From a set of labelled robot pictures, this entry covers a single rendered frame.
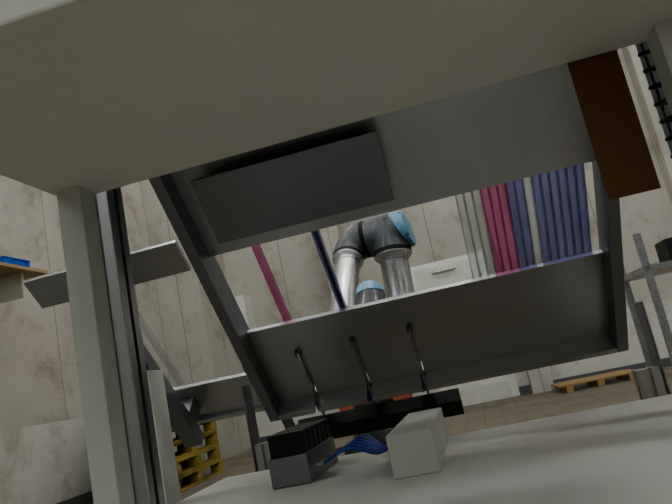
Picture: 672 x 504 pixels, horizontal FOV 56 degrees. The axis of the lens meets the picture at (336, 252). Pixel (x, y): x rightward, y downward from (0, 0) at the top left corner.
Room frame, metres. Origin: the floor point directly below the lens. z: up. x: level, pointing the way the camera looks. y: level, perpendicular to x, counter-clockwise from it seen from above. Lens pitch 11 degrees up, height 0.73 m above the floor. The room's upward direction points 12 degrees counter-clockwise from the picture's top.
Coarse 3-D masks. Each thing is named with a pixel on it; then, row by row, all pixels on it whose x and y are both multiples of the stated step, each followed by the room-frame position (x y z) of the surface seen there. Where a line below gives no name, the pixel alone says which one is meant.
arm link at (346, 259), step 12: (348, 228) 1.87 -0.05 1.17; (348, 240) 1.85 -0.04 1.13; (336, 252) 1.84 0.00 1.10; (348, 252) 1.83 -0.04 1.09; (360, 252) 1.85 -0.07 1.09; (336, 264) 1.83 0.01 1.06; (348, 264) 1.80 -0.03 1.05; (360, 264) 1.86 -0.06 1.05; (336, 276) 1.79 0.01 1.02; (348, 276) 1.78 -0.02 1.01; (348, 288) 1.75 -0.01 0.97; (348, 300) 1.72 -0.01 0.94
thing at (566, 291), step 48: (432, 288) 1.14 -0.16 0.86; (480, 288) 1.13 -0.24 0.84; (528, 288) 1.14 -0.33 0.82; (576, 288) 1.14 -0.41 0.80; (288, 336) 1.20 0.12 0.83; (336, 336) 1.20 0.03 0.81; (384, 336) 1.21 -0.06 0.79; (432, 336) 1.21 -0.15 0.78; (480, 336) 1.21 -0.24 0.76; (528, 336) 1.21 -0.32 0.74; (576, 336) 1.22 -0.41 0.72; (288, 384) 1.29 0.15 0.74; (336, 384) 1.29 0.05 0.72
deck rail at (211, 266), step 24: (168, 192) 0.95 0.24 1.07; (168, 216) 0.97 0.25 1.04; (192, 240) 1.01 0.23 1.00; (192, 264) 1.04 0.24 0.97; (216, 264) 1.10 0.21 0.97; (216, 288) 1.08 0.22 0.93; (216, 312) 1.11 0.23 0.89; (240, 312) 1.18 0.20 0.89; (240, 336) 1.16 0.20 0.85; (240, 360) 1.19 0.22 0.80; (264, 384) 1.25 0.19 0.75; (264, 408) 1.28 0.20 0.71
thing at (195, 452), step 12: (204, 432) 7.00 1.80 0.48; (216, 432) 7.33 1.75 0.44; (180, 444) 6.48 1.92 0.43; (216, 444) 7.28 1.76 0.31; (180, 456) 6.44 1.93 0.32; (192, 456) 6.61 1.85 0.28; (216, 456) 7.24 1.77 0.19; (180, 468) 6.30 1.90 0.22; (192, 468) 6.57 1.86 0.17; (216, 468) 7.19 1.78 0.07; (180, 480) 7.16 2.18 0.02; (192, 480) 6.68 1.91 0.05; (204, 480) 6.80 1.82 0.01; (180, 492) 6.26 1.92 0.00
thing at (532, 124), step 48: (480, 96) 0.89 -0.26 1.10; (528, 96) 0.89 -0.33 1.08; (576, 96) 0.89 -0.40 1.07; (288, 144) 0.93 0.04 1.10; (336, 144) 0.90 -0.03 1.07; (384, 144) 0.94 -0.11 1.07; (432, 144) 0.94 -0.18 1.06; (480, 144) 0.94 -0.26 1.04; (528, 144) 0.94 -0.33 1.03; (576, 144) 0.94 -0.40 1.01; (192, 192) 0.99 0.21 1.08; (240, 192) 0.95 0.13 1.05; (288, 192) 0.95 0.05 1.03; (336, 192) 0.95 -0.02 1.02; (384, 192) 0.95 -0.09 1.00; (432, 192) 1.00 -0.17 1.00; (240, 240) 1.05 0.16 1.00
